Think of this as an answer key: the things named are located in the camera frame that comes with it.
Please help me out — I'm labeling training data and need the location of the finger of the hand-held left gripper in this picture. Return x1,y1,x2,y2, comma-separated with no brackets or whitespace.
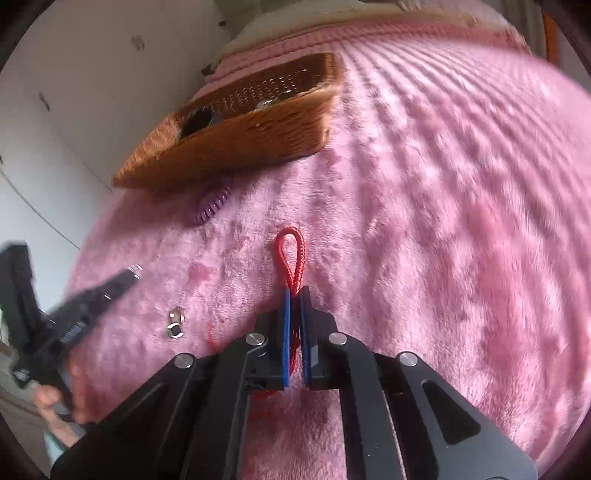
51,269,140,343

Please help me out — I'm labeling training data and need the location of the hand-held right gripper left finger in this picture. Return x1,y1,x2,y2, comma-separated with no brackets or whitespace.
50,292,296,480

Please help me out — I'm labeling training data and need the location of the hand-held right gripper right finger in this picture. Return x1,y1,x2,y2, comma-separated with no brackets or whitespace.
298,285,539,480

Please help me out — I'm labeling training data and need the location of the red braided cord bracelet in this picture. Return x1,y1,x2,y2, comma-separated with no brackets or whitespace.
205,226,308,409

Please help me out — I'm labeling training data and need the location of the brown wicker basket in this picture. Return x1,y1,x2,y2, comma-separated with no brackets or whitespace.
112,52,346,190

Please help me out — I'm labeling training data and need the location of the silver metal hair clip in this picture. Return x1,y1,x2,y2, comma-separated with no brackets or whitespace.
256,90,296,110

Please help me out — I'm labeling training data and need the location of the person's left hand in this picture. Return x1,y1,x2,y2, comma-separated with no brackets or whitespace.
34,385,93,446

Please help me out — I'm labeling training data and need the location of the clear plastic hair clip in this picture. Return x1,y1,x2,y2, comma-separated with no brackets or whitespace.
165,308,185,339

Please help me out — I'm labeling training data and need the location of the pink fluffy blanket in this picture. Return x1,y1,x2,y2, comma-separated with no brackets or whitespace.
65,18,591,472

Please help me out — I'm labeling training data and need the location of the white wardrobe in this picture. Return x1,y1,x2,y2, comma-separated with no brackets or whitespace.
0,0,232,324

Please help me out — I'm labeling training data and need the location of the beige quilt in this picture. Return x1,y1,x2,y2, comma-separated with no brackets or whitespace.
217,0,509,52

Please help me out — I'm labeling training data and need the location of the orange curtain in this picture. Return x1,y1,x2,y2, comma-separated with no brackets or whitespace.
542,11,562,63

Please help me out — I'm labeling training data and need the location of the purple spiral hair tie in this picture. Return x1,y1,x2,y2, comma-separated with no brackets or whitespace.
191,182,232,227

